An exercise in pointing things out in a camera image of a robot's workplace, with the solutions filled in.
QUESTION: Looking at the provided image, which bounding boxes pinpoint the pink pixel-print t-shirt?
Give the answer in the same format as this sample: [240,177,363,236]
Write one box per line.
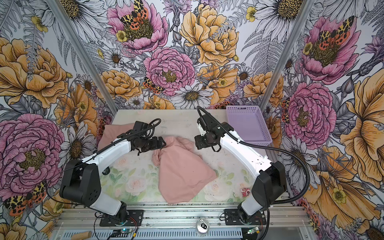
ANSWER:
[98,123,135,151]

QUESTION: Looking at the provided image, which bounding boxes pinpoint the pink garments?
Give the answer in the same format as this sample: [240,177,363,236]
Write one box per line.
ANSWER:
[152,136,217,204]

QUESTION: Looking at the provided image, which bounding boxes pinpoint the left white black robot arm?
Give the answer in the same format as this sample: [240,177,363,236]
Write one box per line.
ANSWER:
[60,119,166,225]

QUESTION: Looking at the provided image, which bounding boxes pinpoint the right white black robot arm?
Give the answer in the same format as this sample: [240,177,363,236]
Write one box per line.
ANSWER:
[195,114,287,223]

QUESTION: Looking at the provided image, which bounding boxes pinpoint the lilac perforated plastic basket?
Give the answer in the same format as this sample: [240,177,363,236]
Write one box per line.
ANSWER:
[226,106,273,146]

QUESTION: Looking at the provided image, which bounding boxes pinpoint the small green circuit board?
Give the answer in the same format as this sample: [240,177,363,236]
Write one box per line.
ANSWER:
[111,229,138,238]

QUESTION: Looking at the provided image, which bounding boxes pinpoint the right small circuit board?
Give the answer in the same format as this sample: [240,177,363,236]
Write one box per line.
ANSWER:
[245,227,261,236]

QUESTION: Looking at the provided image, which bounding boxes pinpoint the wooden cork block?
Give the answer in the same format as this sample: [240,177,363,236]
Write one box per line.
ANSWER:
[71,231,92,240]

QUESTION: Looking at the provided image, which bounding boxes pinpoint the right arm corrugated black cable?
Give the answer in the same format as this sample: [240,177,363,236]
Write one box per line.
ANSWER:
[196,105,311,240]

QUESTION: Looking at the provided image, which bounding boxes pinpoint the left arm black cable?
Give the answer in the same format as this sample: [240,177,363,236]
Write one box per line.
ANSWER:
[44,118,162,211]

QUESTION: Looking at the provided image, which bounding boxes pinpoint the aluminium corner post left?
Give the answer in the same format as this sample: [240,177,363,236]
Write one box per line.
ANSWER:
[47,1,119,116]

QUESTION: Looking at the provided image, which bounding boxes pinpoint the aluminium corner post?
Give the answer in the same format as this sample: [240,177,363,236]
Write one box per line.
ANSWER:
[47,1,119,116]
[259,0,315,111]

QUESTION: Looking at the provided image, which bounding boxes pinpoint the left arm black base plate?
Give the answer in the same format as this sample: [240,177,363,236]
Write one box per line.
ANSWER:
[100,210,144,227]

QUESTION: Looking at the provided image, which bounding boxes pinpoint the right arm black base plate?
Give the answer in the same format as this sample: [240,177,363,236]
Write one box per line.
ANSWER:
[220,209,267,226]

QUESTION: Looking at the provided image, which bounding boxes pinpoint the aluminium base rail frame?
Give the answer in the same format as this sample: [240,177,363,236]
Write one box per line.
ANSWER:
[51,199,317,240]

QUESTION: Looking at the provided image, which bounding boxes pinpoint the aluminium corner post right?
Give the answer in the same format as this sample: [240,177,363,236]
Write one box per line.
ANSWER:
[259,0,315,111]

